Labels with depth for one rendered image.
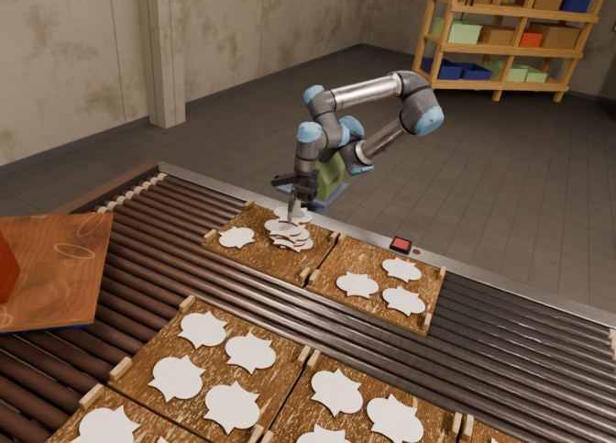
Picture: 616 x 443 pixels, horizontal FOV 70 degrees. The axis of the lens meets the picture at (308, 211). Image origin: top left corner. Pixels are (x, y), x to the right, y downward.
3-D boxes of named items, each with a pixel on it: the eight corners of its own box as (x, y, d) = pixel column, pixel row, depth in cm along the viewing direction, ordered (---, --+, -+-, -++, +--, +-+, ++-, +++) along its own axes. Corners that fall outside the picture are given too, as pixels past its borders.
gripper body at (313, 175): (311, 206, 153) (315, 176, 146) (287, 200, 155) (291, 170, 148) (316, 196, 159) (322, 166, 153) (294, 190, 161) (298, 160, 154)
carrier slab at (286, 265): (251, 205, 189) (252, 202, 188) (339, 238, 176) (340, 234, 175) (201, 247, 162) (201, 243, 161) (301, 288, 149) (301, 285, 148)
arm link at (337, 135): (342, 110, 151) (316, 114, 145) (355, 139, 150) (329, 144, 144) (330, 121, 158) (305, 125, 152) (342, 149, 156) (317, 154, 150)
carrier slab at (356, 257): (342, 238, 176) (343, 235, 175) (444, 273, 164) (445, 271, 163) (305, 289, 149) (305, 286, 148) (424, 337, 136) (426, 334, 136)
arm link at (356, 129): (335, 127, 209) (358, 113, 201) (346, 152, 208) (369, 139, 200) (322, 126, 200) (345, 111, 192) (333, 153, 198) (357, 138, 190)
